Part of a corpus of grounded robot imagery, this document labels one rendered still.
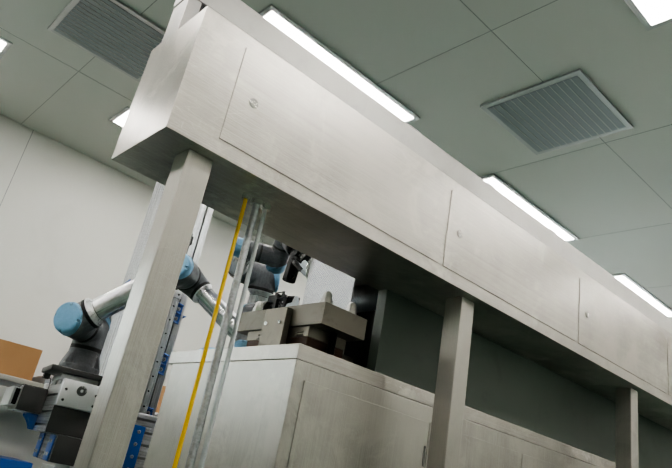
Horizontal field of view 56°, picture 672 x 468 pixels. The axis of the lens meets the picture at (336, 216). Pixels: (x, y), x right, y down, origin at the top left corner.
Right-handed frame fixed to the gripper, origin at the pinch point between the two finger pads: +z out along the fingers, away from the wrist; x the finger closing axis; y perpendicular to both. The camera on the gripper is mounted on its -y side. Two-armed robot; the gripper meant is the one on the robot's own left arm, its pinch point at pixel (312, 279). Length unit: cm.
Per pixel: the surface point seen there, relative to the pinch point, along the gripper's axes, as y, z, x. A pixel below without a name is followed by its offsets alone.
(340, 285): 9.1, 20.8, -5.5
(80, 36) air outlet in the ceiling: -3, -245, -64
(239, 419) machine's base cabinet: -26, 51, -31
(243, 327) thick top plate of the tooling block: -16.4, 19.2, -25.2
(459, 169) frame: 60, 9, 16
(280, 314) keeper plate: -2.0, 33.4, -27.2
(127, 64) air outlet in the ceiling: -3, -245, -33
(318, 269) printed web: 6.4, 6.7, -5.5
